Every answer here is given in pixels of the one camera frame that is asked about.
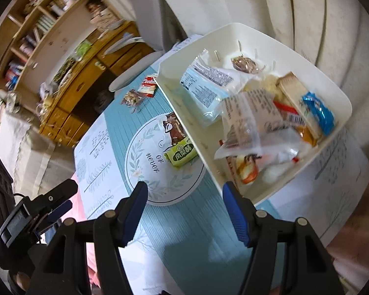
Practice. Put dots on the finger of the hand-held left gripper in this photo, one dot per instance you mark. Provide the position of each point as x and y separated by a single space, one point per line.
60 210
61 190

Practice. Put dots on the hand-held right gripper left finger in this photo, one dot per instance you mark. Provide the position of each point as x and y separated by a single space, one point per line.
135 215

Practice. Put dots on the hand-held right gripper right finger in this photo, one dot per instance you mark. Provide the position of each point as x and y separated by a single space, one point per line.
238 218

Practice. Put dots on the clear cookie packet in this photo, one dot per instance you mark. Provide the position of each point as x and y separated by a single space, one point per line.
249 110

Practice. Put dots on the light blue snack packet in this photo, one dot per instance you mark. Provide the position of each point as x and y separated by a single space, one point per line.
203 92

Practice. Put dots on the beige cracker packet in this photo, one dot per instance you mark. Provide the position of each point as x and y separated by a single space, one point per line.
295 95

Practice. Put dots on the white plastic basket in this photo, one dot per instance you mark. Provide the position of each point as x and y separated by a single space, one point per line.
326 76

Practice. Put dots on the teal placemat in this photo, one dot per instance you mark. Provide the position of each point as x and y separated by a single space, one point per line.
184 236

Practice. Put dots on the white snack packet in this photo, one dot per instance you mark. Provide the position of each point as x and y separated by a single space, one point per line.
273 172

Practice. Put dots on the green snack packet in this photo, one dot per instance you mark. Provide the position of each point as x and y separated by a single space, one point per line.
180 155

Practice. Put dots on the dark brown snack packet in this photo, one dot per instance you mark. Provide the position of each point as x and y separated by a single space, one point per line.
175 127

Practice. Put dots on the wooden desk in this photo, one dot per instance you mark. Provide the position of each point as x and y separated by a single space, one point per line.
77 89

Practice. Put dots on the white leaf print tablecloth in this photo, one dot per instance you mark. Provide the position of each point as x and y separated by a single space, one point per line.
335 159

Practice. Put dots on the small nut candy packet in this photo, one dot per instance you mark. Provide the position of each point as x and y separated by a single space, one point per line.
130 97

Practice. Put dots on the red orange snack packet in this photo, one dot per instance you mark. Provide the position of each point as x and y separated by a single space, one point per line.
287 110

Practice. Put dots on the red and white candy packet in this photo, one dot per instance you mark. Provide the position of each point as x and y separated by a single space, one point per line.
148 87

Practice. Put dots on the pale yellow snack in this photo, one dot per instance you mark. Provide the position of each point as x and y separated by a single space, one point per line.
266 84

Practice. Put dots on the wooden bookshelf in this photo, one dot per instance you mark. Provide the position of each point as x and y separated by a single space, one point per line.
49 40

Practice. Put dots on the small round brown snack packet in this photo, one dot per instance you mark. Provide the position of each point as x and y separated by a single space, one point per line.
244 64

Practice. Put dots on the grey office chair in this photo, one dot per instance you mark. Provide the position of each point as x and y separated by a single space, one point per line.
160 21

